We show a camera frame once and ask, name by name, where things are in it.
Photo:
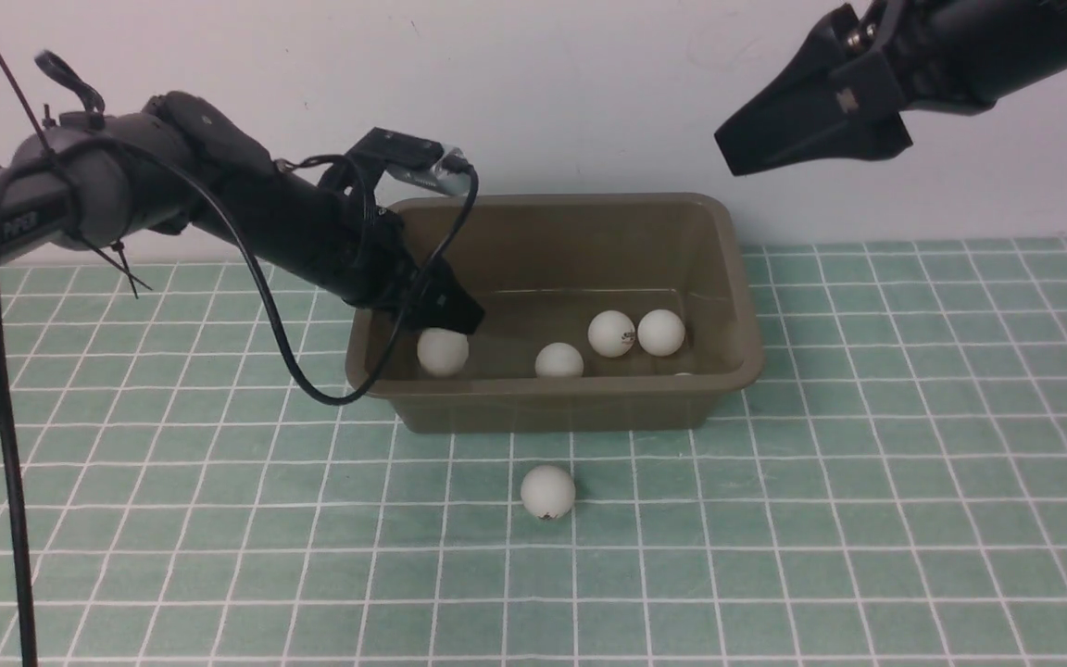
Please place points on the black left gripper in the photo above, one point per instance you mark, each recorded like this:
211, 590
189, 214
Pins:
315, 235

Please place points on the white ping-pong ball printed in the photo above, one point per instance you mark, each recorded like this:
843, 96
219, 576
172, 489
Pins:
611, 334

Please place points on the green checked tablecloth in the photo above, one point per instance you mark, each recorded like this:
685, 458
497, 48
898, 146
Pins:
892, 491

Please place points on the olive green plastic bin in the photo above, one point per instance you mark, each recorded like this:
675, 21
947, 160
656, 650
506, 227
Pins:
543, 266

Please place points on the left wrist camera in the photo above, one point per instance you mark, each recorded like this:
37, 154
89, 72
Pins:
424, 163

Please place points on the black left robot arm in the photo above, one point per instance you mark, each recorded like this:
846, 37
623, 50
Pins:
87, 180

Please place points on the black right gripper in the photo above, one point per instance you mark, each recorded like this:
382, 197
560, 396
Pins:
842, 93

